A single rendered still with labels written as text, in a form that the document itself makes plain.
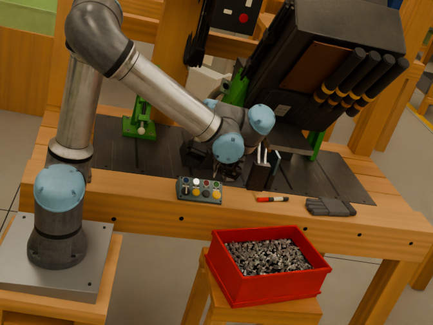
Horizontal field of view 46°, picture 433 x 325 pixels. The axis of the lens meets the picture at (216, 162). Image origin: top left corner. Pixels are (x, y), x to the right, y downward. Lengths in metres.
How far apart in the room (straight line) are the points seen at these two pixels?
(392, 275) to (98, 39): 1.52
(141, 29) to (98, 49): 1.06
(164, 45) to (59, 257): 1.03
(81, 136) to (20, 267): 0.36
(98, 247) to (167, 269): 1.38
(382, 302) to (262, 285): 0.88
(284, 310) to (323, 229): 0.42
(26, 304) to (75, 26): 0.66
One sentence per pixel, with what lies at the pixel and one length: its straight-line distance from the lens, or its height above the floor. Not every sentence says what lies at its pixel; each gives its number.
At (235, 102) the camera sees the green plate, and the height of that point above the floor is 1.18.
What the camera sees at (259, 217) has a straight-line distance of 1.76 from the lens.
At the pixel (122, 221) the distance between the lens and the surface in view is 1.70.
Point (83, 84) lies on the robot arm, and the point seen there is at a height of 1.33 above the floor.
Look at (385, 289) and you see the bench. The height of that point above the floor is 0.60.
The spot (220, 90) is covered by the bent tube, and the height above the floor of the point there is 1.19.
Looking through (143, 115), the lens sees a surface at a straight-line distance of 1.95.
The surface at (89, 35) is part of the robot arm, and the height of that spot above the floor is 1.49.
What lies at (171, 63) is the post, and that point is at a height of 1.15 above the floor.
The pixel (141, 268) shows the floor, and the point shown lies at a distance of 2.75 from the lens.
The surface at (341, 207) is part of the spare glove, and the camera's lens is 1.91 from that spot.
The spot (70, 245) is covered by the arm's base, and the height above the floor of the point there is 0.95.
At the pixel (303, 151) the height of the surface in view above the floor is 1.12.
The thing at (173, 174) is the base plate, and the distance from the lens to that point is 1.80.
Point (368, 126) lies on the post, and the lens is 2.46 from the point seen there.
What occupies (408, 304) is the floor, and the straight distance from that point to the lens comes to 3.29.
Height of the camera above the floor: 1.81
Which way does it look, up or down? 28 degrees down
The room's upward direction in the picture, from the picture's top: 17 degrees clockwise
